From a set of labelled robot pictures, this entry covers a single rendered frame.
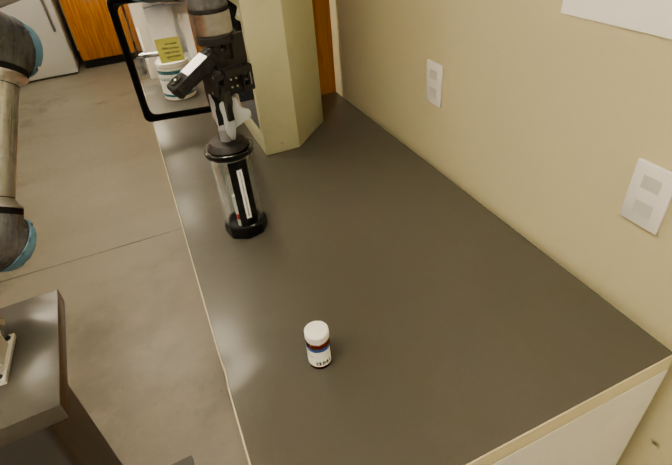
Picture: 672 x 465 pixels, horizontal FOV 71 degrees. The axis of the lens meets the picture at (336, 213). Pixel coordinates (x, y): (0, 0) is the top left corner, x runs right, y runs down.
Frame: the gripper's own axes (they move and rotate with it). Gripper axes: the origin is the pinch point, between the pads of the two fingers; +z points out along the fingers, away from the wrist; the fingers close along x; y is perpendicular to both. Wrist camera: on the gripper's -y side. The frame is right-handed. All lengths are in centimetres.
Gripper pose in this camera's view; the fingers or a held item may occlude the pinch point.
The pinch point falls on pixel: (225, 132)
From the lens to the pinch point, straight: 105.0
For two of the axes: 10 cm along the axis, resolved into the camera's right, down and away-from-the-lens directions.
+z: 0.7, 8.1, 5.8
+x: -6.2, -4.2, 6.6
